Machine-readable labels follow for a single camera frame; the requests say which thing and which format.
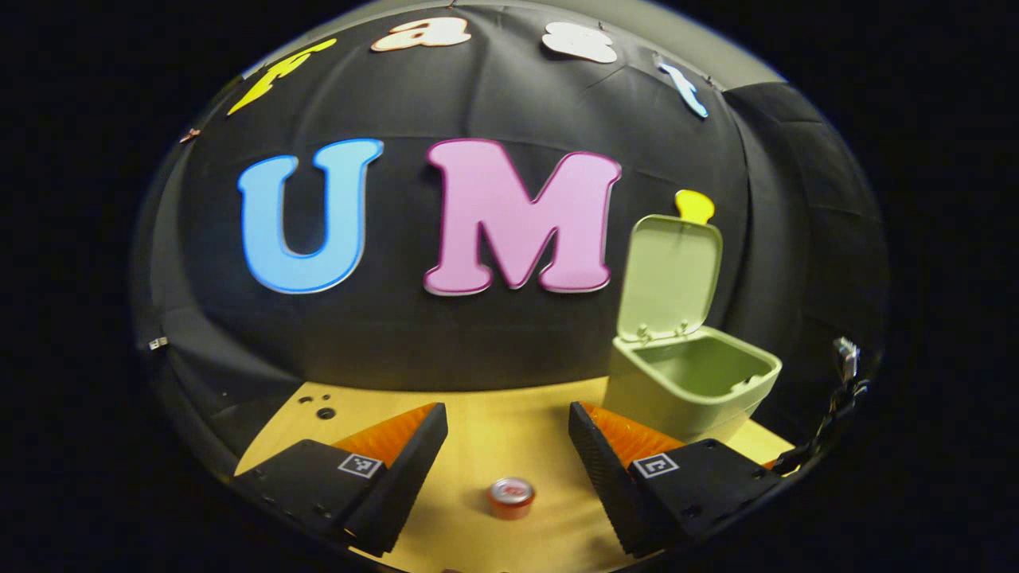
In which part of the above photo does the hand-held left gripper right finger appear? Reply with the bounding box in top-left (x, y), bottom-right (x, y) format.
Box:
top-left (568, 402), bottom-right (785, 558)

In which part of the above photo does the red pop can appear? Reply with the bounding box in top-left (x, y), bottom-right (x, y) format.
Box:
top-left (487, 477), bottom-right (536, 521)

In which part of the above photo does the wooden desktop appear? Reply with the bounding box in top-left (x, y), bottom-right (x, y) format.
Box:
top-left (235, 378), bottom-right (797, 573)

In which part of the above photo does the green desktop garbage bin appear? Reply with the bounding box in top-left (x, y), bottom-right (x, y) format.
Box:
top-left (603, 213), bottom-right (783, 444)

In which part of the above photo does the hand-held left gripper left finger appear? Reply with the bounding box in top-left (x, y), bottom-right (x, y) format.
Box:
top-left (231, 402), bottom-right (449, 558)

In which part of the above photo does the black backdrop cloth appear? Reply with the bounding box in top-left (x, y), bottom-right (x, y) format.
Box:
top-left (131, 4), bottom-right (888, 478)

